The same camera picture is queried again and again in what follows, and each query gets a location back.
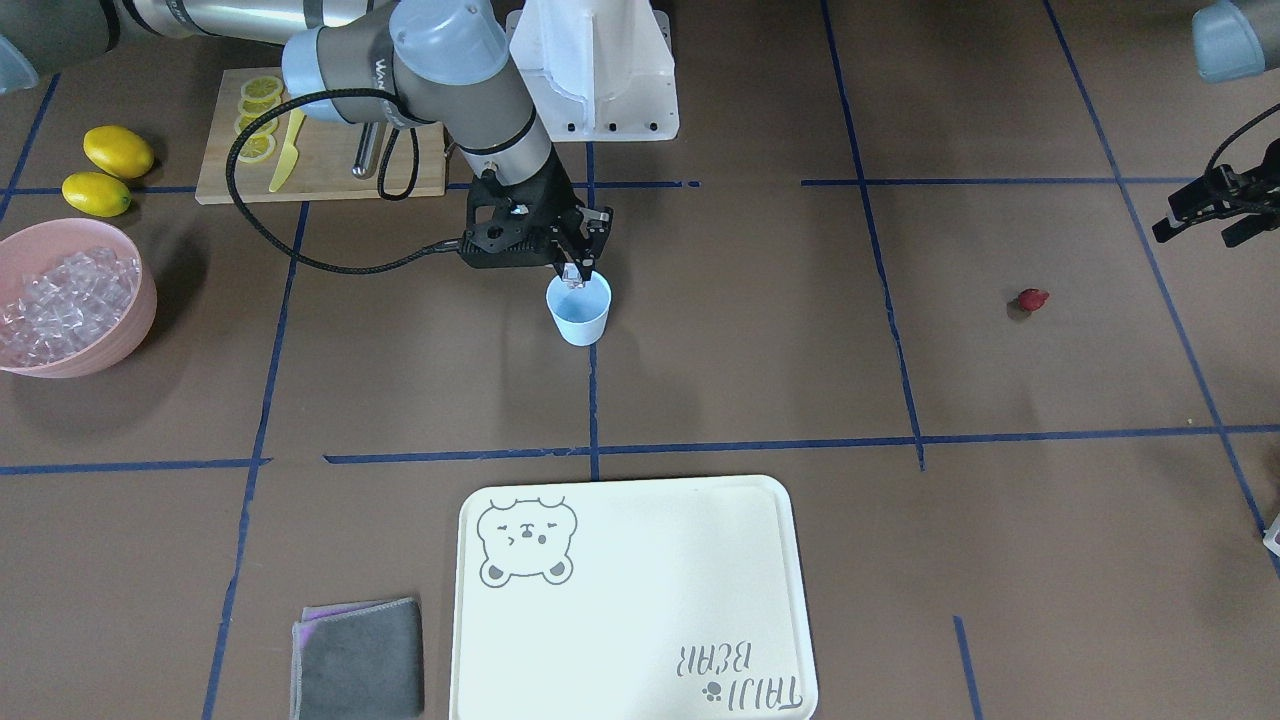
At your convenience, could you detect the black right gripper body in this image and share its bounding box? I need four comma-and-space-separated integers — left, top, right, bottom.
458, 160, 582, 269

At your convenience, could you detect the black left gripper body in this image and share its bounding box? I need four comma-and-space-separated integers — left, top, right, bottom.
1153, 167, 1279, 249

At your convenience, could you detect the clear ice cube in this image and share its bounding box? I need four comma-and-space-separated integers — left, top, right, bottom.
559, 263, 584, 291

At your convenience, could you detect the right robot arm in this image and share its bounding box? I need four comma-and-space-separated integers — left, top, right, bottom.
1, 1, 612, 287

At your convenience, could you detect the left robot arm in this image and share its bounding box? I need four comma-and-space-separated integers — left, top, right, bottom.
1151, 1, 1279, 249

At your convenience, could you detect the light blue cup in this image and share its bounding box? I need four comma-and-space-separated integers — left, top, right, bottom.
545, 272, 613, 347

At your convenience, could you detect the red strawberry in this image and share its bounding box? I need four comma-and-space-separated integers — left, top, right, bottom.
1015, 288, 1051, 313

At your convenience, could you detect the yellow plastic knife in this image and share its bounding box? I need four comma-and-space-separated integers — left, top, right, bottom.
268, 108, 306, 193

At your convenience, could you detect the wooden cutting board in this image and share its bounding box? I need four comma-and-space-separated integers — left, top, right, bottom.
195, 67, 447, 206

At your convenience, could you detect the lemon slice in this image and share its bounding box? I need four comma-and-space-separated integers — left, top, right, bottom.
236, 135, 276, 164
234, 115, 279, 137
238, 96, 282, 119
239, 76, 284, 102

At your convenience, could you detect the cream bear tray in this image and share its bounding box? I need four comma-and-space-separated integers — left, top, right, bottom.
448, 474, 819, 719

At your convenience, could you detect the yellow lemon far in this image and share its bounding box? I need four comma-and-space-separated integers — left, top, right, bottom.
82, 126, 156, 181

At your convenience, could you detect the yellow lemon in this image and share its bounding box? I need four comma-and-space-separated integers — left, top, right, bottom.
61, 172, 133, 218
82, 126, 156, 181

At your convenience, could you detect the yellow lemon near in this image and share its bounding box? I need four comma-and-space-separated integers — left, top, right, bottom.
61, 172, 133, 218

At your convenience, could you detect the pink bowl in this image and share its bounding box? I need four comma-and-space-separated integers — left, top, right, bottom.
3, 218, 157, 379

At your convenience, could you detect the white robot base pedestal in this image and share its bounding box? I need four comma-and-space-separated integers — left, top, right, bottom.
504, 1, 680, 143

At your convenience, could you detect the metal handle tool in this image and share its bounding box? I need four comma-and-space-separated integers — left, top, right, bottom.
349, 123, 385, 181

